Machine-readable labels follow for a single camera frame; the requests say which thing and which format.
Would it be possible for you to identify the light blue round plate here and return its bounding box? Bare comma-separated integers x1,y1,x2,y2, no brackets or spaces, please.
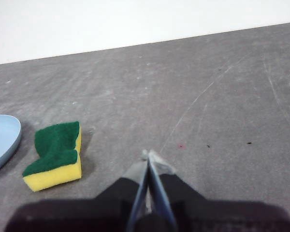
0,115,22,177

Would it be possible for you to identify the yellow sponge with green pad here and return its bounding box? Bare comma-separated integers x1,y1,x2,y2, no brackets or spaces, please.
22,120,83,192

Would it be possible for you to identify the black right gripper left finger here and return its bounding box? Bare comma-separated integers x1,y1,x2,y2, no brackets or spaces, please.
3,149,149,232

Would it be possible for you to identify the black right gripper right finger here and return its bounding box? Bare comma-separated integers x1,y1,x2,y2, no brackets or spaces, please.
147,148,290,232

